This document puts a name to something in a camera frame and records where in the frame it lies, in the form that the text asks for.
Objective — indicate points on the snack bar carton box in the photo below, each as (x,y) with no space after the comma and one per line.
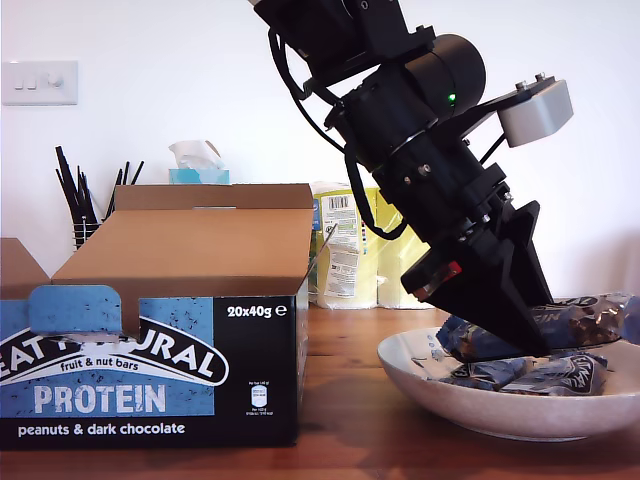
(175,250)

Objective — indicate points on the yellow paper towel pack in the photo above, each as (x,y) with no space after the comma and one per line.
(345,280)

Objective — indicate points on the blue snack bar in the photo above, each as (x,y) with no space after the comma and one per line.
(585,320)
(480,375)
(565,377)

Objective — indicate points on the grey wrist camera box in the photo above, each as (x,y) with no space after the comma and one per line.
(537,112)

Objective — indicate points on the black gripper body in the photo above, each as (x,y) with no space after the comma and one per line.
(440,200)

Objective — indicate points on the white plate blue flowers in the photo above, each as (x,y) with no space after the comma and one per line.
(475,410)

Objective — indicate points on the white light switch plate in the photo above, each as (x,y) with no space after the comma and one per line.
(40,82)

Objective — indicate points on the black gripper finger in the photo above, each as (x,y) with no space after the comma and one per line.
(525,270)
(480,300)

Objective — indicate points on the white tissue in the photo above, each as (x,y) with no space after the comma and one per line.
(192,155)

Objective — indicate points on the blue tissue box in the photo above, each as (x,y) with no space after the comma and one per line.
(200,177)

